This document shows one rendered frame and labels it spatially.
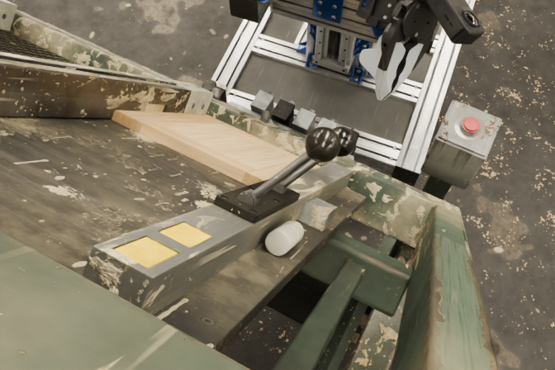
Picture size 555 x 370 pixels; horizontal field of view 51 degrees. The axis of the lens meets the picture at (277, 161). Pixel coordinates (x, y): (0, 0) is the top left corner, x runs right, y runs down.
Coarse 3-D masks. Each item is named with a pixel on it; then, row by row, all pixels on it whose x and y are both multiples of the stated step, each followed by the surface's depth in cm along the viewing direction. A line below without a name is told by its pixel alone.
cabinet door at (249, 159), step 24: (120, 120) 100; (144, 120) 102; (168, 120) 111; (192, 120) 123; (216, 120) 137; (168, 144) 98; (192, 144) 99; (216, 144) 109; (240, 144) 120; (264, 144) 131; (216, 168) 96; (240, 168) 95; (264, 168) 103; (312, 168) 125
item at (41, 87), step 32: (0, 64) 71; (32, 64) 78; (64, 64) 89; (0, 96) 73; (32, 96) 79; (64, 96) 86; (96, 96) 93; (128, 96) 102; (160, 96) 114; (192, 96) 127
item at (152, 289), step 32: (320, 192) 97; (160, 224) 50; (192, 224) 53; (224, 224) 57; (256, 224) 62; (96, 256) 40; (192, 256) 46; (224, 256) 55; (128, 288) 40; (160, 288) 42; (192, 288) 50
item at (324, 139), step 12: (312, 132) 61; (324, 132) 61; (312, 144) 61; (324, 144) 60; (336, 144) 61; (300, 156) 63; (312, 156) 61; (324, 156) 61; (288, 168) 63; (276, 180) 63; (240, 192) 64; (252, 192) 64; (264, 192) 64; (252, 204) 63
